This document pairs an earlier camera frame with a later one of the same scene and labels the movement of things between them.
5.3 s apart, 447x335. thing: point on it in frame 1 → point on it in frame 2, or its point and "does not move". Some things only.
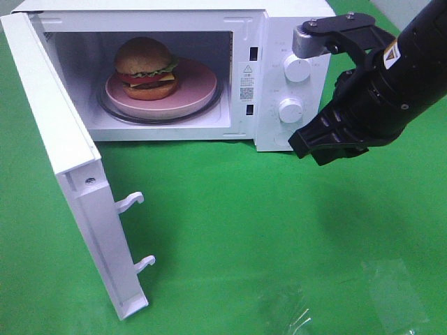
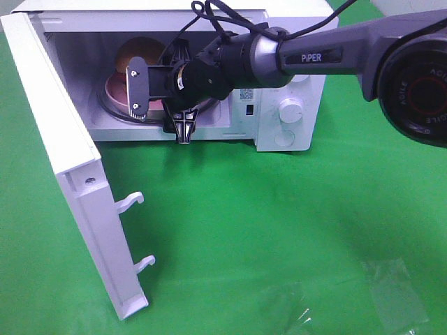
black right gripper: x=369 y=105 → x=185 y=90
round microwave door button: x=281 y=137 does not move
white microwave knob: x=290 y=110 does not move
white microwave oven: x=185 y=70 does not move
